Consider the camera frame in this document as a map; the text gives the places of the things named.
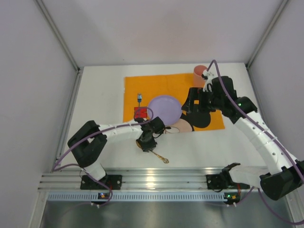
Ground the pink plastic cup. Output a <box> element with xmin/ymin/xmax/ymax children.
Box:
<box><xmin>193</xmin><ymin>65</ymin><xmax>207</xmax><ymax>88</ymax></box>

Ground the gold ornate spoon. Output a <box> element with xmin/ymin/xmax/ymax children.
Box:
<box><xmin>143</xmin><ymin>139</ymin><xmax>169</xmax><ymax>164</ymax></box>

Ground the lilac plate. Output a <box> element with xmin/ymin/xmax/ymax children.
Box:
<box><xmin>147</xmin><ymin>95</ymin><xmax>182</xmax><ymax>126</ymax></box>

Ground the blue metallic fork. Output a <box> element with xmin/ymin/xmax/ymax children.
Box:
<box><xmin>137</xmin><ymin>93</ymin><xmax>142</xmax><ymax>107</ymax></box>

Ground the orange Mickey Mouse cloth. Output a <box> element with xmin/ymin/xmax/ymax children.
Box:
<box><xmin>123</xmin><ymin>73</ymin><xmax>225</xmax><ymax>133</ymax></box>

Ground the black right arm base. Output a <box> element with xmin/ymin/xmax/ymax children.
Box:
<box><xmin>206</xmin><ymin>162</ymin><xmax>250</xmax><ymax>192</ymax></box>

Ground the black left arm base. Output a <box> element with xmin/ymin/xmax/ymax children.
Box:
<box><xmin>80</xmin><ymin>174</ymin><xmax>123</xmax><ymax>190</ymax></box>

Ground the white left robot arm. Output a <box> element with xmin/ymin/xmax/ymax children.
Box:
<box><xmin>67</xmin><ymin>117</ymin><xmax>165</xmax><ymax>181</ymax></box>

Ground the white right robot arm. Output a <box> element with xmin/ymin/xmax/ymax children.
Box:
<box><xmin>182</xmin><ymin>70</ymin><xmax>304</xmax><ymax>200</ymax></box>

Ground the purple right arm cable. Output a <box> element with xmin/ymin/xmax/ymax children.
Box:
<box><xmin>206</xmin><ymin>59</ymin><xmax>304</xmax><ymax>225</ymax></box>

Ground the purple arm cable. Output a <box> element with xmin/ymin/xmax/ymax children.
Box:
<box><xmin>51</xmin><ymin>106</ymin><xmax>154</xmax><ymax>207</ymax></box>
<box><xmin>206</xmin><ymin>59</ymin><xmax>304</xmax><ymax>225</ymax></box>

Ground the left aluminium corner post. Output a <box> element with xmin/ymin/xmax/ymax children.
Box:
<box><xmin>35</xmin><ymin>0</ymin><xmax>80</xmax><ymax>72</ymax></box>

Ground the aluminium corner post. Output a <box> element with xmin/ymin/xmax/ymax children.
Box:
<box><xmin>35</xmin><ymin>0</ymin><xmax>80</xmax><ymax>72</ymax></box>
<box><xmin>245</xmin><ymin>0</ymin><xmax>291</xmax><ymax>70</ymax></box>

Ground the aluminium frame rail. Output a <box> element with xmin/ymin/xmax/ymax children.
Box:
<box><xmin>38</xmin><ymin>166</ymin><xmax>297</xmax><ymax>192</ymax></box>

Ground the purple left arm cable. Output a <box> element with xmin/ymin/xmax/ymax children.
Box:
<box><xmin>51</xmin><ymin>106</ymin><xmax>154</xmax><ymax>207</ymax></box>

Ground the grey slotted cable duct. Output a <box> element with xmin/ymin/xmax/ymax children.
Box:
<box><xmin>47</xmin><ymin>192</ymin><xmax>239</xmax><ymax>202</ymax></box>

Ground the right aluminium corner post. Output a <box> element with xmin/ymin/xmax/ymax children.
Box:
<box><xmin>245</xmin><ymin>0</ymin><xmax>291</xmax><ymax>70</ymax></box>

